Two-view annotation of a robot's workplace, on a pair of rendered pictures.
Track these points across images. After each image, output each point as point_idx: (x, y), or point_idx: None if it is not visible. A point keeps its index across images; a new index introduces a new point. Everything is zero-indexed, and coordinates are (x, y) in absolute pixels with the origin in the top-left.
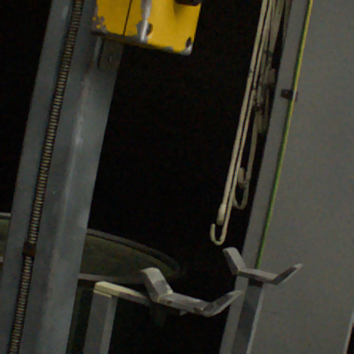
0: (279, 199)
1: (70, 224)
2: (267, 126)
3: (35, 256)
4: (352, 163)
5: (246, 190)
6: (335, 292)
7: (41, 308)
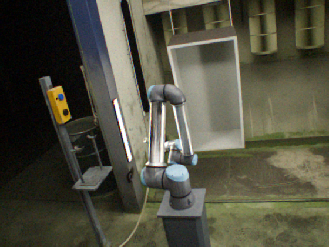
0: (100, 116)
1: (67, 142)
2: None
3: (65, 147)
4: (107, 108)
5: None
6: (114, 126)
7: (69, 153)
